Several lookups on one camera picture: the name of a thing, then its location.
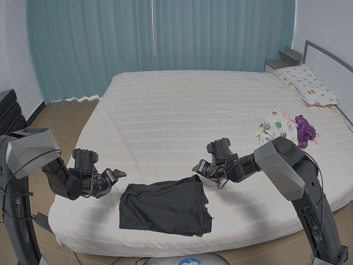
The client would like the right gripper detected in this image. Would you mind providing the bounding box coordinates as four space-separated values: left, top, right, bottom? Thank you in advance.
196 159 218 180

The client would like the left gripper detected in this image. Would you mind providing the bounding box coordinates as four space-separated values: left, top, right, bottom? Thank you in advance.
92 168 127 198

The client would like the black T-shirt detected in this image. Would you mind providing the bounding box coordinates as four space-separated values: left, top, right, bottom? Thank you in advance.
119 175 214 237

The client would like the bed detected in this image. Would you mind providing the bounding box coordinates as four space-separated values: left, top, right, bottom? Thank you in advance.
48 40 353 259

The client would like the white printed pyjama top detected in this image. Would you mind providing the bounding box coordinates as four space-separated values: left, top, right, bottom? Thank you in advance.
254 109 298 146

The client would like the pink garment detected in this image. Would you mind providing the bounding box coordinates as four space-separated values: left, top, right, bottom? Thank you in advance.
283 109 324 146

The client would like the purple garment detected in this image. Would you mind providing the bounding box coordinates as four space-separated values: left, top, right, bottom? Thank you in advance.
295 115 316 149

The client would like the grey bedside table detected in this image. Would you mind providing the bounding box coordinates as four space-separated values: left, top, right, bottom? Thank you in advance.
265 46 302 72

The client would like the black chest of drawers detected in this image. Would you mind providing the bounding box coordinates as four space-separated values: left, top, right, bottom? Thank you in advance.
0 89 29 136

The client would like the white printed pillow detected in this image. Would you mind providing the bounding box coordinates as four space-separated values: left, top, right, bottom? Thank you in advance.
270 64 340 106

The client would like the blue-green curtain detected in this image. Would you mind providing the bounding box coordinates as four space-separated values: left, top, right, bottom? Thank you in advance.
152 0 295 72
26 0 156 104

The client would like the black cable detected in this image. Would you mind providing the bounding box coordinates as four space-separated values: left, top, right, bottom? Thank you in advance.
4 149 62 192
72 251 123 265

